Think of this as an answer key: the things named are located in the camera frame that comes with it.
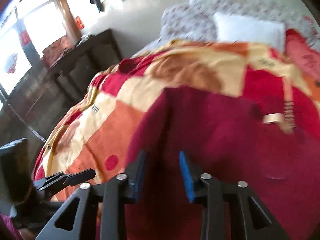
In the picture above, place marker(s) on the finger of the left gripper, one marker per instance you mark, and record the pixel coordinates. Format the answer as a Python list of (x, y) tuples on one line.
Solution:
[(51, 185)]

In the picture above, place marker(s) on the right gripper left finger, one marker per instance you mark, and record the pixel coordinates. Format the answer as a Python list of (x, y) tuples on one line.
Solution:
[(98, 210)]

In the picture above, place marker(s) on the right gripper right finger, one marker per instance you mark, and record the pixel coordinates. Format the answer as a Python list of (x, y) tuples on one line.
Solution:
[(232, 210)]

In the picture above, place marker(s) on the maroon knit sweater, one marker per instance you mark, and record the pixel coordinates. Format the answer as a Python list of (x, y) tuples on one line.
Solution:
[(226, 137)]

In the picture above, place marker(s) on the orange red patterned blanket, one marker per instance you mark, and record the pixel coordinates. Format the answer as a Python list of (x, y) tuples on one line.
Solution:
[(96, 133)]

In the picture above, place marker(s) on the dark wooden side table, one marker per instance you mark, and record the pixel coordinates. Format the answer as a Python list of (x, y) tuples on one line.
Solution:
[(58, 85)]

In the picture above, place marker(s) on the red heart cushion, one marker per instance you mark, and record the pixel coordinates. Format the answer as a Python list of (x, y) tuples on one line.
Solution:
[(305, 58)]

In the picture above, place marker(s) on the white pillow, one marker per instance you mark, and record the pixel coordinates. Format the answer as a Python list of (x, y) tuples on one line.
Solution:
[(232, 28)]

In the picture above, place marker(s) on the floral print quilt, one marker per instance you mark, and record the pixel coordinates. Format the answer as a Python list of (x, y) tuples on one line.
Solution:
[(194, 20)]

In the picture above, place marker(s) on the black item hanging on wall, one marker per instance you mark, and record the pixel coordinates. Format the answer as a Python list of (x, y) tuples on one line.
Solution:
[(98, 4)]

